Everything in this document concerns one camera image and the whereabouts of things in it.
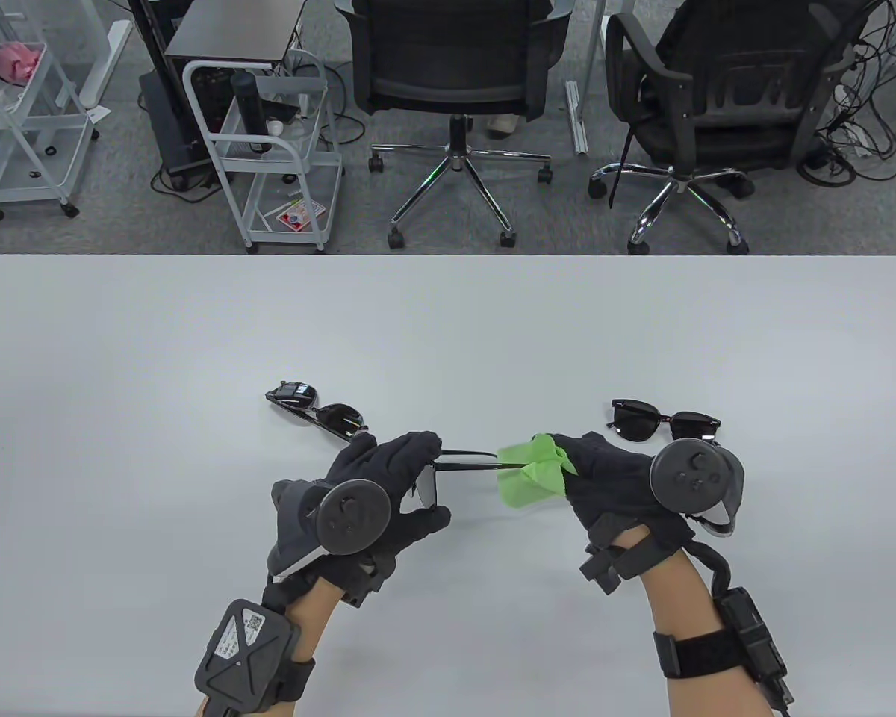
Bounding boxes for person's right hand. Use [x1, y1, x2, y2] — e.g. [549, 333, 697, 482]
[549, 432, 697, 557]

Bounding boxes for person's left hand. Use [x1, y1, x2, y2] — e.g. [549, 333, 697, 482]
[321, 430, 452, 592]

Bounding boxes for black sunglasses thin temples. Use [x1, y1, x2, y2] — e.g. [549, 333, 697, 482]
[414, 448, 505, 512]

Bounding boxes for black square sunglasses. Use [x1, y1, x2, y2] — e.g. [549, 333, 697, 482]
[607, 398, 721, 450]

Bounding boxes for green microfibre cloth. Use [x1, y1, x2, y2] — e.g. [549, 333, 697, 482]
[497, 433, 577, 510]

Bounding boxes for black aviator sunglasses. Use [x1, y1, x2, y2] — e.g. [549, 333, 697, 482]
[265, 381, 369, 445]

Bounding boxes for person's right forearm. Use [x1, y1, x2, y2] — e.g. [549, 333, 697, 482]
[638, 527, 774, 717]

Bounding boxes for black caged tracker white label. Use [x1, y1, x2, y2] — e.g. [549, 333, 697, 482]
[194, 597, 317, 714]

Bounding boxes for red white packet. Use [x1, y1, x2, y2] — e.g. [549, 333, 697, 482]
[275, 198, 328, 232]

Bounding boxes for black mesh office chair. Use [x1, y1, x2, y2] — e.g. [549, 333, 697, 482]
[347, 0, 570, 251]
[587, 0, 871, 257]

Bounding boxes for white desk leg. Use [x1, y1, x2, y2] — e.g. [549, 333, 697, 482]
[81, 19, 134, 111]
[564, 0, 607, 156]

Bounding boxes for black cylindrical bottle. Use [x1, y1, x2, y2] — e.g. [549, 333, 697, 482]
[230, 71, 276, 155]

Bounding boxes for black computer tower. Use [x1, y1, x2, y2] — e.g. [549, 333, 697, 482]
[138, 66, 221, 189]

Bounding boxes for white power strip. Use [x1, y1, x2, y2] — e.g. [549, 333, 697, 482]
[829, 112, 878, 158]

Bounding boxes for dark brown side table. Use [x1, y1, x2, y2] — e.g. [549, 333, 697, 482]
[163, 0, 308, 69]

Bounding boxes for white metal shelf cart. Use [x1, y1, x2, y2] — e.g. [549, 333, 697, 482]
[0, 0, 99, 222]

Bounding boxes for pink cloth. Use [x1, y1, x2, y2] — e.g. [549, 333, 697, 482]
[0, 34, 44, 84]

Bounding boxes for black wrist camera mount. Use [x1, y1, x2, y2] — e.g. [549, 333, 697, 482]
[340, 549, 400, 607]
[579, 515, 688, 595]

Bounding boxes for black caged tracker with strap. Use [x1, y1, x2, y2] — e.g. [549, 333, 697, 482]
[653, 586, 796, 707]

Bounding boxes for thin black tracker cable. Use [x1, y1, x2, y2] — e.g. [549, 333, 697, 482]
[762, 672, 798, 717]

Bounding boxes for white cart with curved handle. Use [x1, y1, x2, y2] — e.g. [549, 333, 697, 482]
[181, 54, 344, 256]

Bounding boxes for tangle of black cables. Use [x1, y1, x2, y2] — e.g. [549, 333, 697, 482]
[795, 0, 896, 187]

